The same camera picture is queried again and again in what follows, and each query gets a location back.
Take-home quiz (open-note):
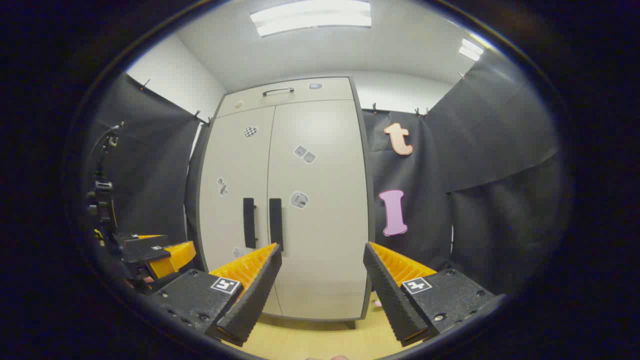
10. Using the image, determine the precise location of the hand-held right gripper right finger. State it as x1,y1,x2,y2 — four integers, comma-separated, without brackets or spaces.
363,241,503,347

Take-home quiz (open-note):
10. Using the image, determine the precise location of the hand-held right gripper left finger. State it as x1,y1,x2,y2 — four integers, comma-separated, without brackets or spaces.
150,243,283,347

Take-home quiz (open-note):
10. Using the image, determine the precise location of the black door handle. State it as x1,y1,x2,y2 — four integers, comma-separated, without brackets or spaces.
269,198,285,252
243,197,258,250

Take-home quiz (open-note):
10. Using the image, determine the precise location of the grey cabinet door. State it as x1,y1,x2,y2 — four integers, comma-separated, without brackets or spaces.
266,99,371,321
197,106,276,317

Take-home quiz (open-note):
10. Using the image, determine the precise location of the grey double-door shoe cabinet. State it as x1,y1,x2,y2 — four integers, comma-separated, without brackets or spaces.
194,76,376,323

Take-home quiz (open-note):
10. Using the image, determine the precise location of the grey cabinet drawer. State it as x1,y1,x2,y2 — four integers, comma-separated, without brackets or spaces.
216,76,355,118

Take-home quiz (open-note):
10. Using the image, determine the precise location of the small ceiling light panel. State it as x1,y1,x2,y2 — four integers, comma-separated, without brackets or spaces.
458,37,485,62

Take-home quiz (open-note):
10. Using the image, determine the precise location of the large ceiling light panel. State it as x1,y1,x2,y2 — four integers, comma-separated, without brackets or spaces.
249,0,373,38

